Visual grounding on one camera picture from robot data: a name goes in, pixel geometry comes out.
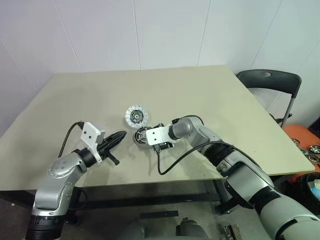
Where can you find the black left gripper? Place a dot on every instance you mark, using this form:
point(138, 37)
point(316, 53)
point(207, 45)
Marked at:
point(103, 147)

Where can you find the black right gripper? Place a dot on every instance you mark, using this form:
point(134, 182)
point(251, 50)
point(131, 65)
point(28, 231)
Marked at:
point(165, 146)

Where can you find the black clutch pressure plate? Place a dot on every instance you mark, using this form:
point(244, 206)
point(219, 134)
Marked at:
point(143, 145)

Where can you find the silver clutch disc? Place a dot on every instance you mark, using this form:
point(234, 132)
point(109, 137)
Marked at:
point(130, 116)

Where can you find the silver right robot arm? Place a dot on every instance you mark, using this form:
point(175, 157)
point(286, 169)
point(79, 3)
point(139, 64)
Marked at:
point(240, 180)

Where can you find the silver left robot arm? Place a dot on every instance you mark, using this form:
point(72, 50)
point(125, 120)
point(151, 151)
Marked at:
point(57, 170)

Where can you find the black flat bar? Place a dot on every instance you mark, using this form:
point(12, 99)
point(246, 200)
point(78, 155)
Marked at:
point(160, 215)

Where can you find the dark grey rounded shape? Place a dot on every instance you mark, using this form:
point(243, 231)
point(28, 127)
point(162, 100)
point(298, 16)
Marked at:
point(190, 230)
point(135, 230)

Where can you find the metal hinge plate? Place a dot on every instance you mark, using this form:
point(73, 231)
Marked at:
point(230, 232)

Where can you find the black folding chair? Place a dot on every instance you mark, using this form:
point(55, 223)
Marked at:
point(275, 80)

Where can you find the orange stool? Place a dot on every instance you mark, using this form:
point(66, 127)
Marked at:
point(300, 132)

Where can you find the black trash bin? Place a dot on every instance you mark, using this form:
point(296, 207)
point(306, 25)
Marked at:
point(305, 200)

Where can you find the white blue trash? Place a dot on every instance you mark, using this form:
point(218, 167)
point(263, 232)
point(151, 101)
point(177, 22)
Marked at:
point(315, 190)

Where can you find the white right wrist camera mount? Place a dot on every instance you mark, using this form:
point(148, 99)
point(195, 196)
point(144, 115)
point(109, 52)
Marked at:
point(156, 135)

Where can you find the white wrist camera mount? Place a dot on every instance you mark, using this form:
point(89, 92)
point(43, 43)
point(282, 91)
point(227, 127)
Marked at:
point(88, 132)
point(156, 135)

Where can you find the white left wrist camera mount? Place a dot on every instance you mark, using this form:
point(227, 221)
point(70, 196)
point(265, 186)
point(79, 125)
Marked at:
point(88, 132)

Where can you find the black metal table frame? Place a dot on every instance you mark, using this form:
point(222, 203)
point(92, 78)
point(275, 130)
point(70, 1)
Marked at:
point(150, 198)

